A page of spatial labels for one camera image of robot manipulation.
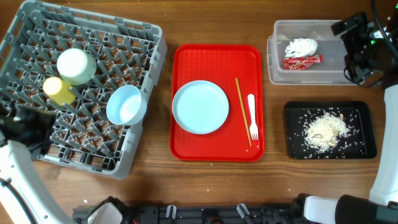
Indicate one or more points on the spilled rice food waste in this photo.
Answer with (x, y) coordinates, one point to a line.
(324, 133)

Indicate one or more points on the grey dishwasher rack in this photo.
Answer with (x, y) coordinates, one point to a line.
(126, 52)

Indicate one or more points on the white napkin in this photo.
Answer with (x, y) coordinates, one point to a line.
(301, 48)

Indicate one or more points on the large light blue plate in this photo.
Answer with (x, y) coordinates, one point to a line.
(200, 107)

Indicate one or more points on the black plastic tray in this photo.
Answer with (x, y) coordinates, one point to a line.
(370, 145)

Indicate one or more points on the white plastic fork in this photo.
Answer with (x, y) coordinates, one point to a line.
(253, 129)

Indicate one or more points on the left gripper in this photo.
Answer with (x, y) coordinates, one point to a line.
(48, 119)

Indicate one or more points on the wooden chopstick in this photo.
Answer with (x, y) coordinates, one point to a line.
(243, 111)

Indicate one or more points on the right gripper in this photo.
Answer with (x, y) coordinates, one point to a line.
(367, 27)

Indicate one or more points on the yellow plastic cup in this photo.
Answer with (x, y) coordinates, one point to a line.
(58, 91)

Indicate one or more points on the clear plastic bin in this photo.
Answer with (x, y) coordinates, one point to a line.
(330, 46)

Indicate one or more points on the small blue bowl with crumbs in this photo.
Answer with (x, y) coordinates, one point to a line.
(126, 106)

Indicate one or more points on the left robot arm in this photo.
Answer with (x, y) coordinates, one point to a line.
(23, 194)

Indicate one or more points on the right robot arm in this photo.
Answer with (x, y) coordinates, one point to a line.
(381, 206)

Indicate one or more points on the red snack wrapper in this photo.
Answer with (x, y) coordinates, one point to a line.
(301, 63)

